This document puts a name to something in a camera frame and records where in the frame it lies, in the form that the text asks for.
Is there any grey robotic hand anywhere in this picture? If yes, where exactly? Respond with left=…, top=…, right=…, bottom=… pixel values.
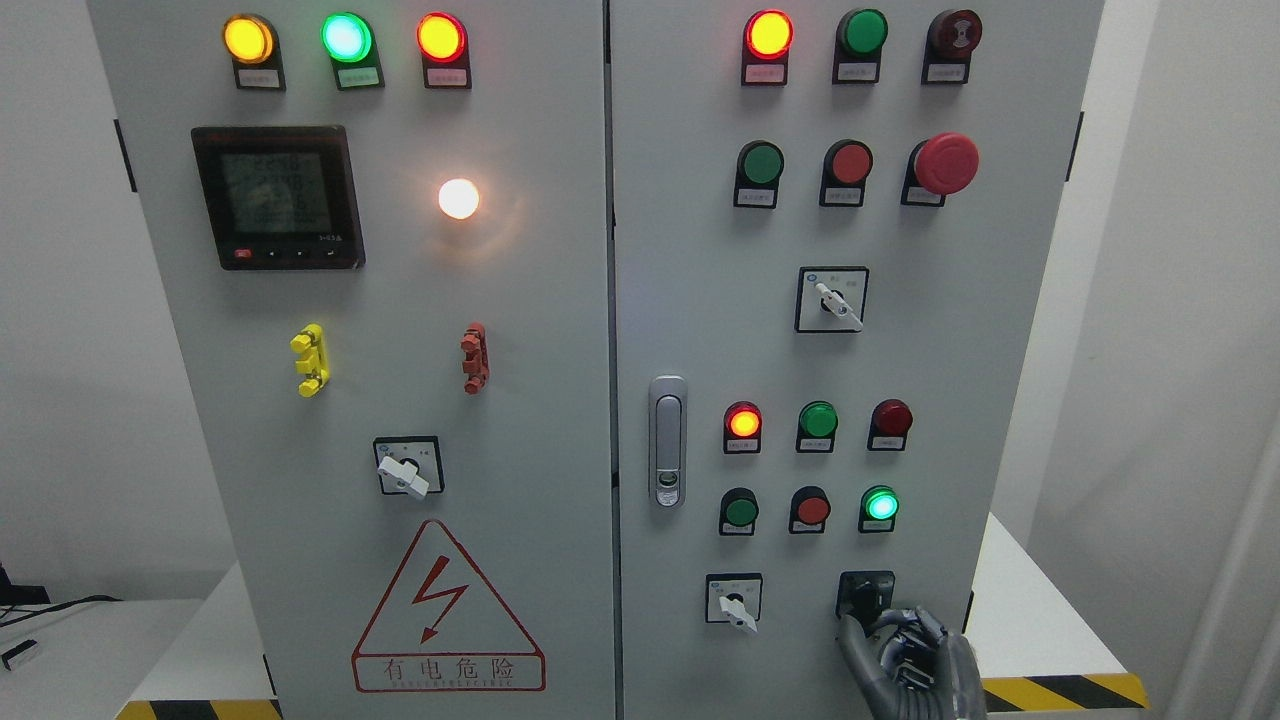
left=837, top=609, right=988, bottom=719

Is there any black rotary knob switch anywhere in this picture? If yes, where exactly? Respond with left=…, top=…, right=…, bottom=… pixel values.
left=835, top=570, right=896, bottom=626

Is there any white stand with hazard stripes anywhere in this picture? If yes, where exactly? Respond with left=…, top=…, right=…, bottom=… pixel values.
left=119, top=518, right=1149, bottom=719

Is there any green push button lower right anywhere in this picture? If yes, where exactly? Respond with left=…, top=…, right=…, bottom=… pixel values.
left=858, top=486, right=900, bottom=534

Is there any green push button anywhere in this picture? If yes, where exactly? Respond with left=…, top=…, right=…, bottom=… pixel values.
left=718, top=487, right=760, bottom=536
left=858, top=486, right=900, bottom=534
left=733, top=140, right=785, bottom=209

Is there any red push button lower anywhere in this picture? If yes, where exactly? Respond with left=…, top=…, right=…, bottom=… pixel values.
left=788, top=486, right=832, bottom=534

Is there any red push button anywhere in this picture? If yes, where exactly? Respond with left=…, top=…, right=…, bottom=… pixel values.
left=788, top=486, right=832, bottom=534
left=819, top=138, right=874, bottom=208

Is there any green push button lower left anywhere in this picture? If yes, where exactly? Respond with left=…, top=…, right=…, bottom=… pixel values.
left=718, top=487, right=760, bottom=536

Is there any red indicator lamp middle right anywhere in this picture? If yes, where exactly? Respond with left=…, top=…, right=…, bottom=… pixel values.
left=867, top=398, right=914, bottom=452

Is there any red indicator lamp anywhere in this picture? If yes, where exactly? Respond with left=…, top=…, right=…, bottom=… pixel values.
left=723, top=401, right=763, bottom=454
left=867, top=398, right=914, bottom=452

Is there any green indicator lamp middle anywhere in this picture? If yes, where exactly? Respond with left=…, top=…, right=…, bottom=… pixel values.
left=795, top=400, right=838, bottom=454

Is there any red indicator lamp middle left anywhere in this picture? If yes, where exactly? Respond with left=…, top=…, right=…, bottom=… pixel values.
left=723, top=401, right=763, bottom=454

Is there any grey electrical control cabinet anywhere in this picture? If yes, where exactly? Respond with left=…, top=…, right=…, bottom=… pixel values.
left=88, top=1, right=1103, bottom=719

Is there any red electric hazard warning sticker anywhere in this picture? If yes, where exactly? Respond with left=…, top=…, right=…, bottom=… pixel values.
left=351, top=519, right=547, bottom=693

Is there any red emergency stop mushroom button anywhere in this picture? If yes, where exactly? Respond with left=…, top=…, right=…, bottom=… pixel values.
left=900, top=132, right=980, bottom=208

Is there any red push button upper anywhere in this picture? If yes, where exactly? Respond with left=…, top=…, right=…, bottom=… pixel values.
left=819, top=138, right=874, bottom=208

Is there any green push button upper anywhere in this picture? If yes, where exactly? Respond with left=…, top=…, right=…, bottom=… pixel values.
left=733, top=140, right=785, bottom=209

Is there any red terminal connector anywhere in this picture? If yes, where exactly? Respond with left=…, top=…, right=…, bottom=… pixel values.
left=460, top=322, right=490, bottom=395

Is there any dark red buzzer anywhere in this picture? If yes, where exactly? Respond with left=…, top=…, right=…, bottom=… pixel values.
left=922, top=9, right=983, bottom=85

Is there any green indicator lamp top right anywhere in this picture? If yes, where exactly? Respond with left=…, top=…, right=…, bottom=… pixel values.
left=832, top=6, right=888, bottom=85

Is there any red indicator lamp right door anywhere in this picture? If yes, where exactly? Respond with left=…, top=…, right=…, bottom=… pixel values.
left=741, top=8, right=795, bottom=86

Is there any red indicator lamp door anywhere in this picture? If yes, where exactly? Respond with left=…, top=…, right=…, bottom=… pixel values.
left=416, top=12, right=472, bottom=88
left=741, top=8, right=795, bottom=86

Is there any white glowing indicator lamp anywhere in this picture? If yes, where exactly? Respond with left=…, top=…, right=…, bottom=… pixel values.
left=436, top=177, right=481, bottom=222

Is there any yellow terminal connector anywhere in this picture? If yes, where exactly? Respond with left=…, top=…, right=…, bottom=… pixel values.
left=289, top=323, right=330, bottom=398

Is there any red indicator lamp left door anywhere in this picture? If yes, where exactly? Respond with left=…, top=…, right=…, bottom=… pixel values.
left=416, top=12, right=472, bottom=88

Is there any black digital power meter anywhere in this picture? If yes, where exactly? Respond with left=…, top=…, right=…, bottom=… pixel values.
left=191, top=126, right=365, bottom=272

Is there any green lit indicator lamp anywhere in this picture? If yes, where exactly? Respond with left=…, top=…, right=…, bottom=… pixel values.
left=320, top=12, right=385, bottom=91

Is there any small black white adapter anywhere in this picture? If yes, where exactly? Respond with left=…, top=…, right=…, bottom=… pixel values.
left=1, top=639, right=41, bottom=673

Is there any black device with antenna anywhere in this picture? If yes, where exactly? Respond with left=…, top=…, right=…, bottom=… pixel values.
left=0, top=566, right=50, bottom=607

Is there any yellow indicator lamp top left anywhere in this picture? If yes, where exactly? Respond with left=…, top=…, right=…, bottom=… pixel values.
left=221, top=13, right=285, bottom=92

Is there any white selector switch lower right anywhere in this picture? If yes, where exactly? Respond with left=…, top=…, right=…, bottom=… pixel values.
left=704, top=571, right=763, bottom=635

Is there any white selector switch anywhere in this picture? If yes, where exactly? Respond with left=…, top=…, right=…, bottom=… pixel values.
left=794, top=266, right=870, bottom=334
left=704, top=571, right=763, bottom=635

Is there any silver door latch handle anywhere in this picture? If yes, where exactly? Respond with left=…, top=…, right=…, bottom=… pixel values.
left=648, top=375, right=687, bottom=509

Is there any white selector switch upper right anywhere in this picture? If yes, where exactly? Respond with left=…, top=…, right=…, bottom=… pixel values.
left=794, top=266, right=870, bottom=334

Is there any white selector switch left door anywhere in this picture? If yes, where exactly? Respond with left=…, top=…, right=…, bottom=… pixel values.
left=372, top=436, right=445, bottom=500

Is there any black cable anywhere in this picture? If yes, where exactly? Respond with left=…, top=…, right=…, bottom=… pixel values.
left=0, top=594, right=123, bottom=629

